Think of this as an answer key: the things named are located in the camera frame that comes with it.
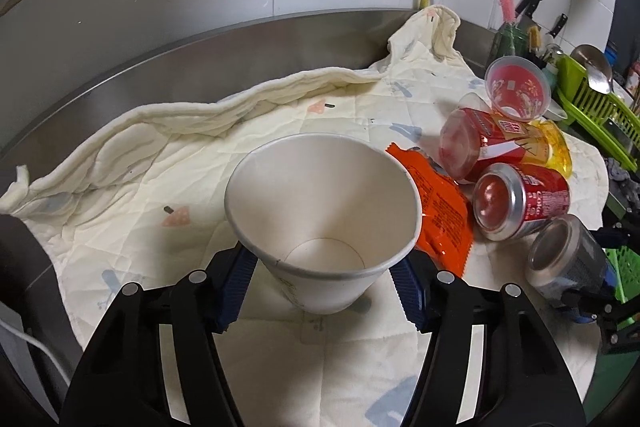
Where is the silver blue drink can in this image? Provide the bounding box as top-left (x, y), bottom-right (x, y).
top-left (525, 215), bottom-right (610, 309)

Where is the red cola can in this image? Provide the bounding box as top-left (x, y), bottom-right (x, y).
top-left (472, 162), bottom-right (570, 242)

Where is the orange snack packet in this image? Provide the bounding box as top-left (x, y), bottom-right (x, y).
top-left (386, 143), bottom-right (473, 277)

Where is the white paper cup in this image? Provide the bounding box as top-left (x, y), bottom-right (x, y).
top-left (224, 133), bottom-right (422, 314)

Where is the green mesh trash basket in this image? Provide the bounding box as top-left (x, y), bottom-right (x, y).
top-left (605, 246), bottom-right (640, 303)

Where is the grey dish rag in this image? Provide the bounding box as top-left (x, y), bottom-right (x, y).
top-left (604, 157), bottom-right (631, 187)

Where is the yellow plastic pouch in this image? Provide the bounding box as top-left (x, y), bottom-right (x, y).
top-left (530, 120), bottom-right (573, 180)

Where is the green dish rack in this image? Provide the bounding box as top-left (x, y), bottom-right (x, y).
top-left (555, 55), bottom-right (639, 171)

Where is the gold red drink bottle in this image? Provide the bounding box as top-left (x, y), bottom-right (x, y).
top-left (438, 107), bottom-right (551, 182)

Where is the red instant noodle cup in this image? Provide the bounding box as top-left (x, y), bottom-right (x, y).
top-left (485, 55), bottom-right (551, 122)

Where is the steel bowl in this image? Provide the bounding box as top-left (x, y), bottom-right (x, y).
top-left (570, 44), bottom-right (613, 94)

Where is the green utensil holder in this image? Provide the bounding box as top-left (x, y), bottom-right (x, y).
top-left (487, 23), bottom-right (528, 65)

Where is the black handled knife right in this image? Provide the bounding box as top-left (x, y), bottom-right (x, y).
top-left (547, 13), bottom-right (568, 39)

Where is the black handled cleaver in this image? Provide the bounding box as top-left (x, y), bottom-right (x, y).
top-left (515, 0), bottom-right (542, 31)

